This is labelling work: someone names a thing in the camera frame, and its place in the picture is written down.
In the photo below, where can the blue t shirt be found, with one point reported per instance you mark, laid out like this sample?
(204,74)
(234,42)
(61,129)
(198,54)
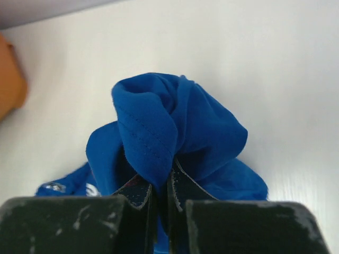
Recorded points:
(163,120)

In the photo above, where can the orange plastic laundry basket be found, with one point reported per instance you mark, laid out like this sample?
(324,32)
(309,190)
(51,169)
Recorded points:
(14,86)

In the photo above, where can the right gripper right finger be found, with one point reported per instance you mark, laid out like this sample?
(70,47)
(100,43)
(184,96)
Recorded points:
(200,223)

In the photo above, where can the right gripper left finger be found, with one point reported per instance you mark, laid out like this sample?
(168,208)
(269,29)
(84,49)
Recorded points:
(121,223)

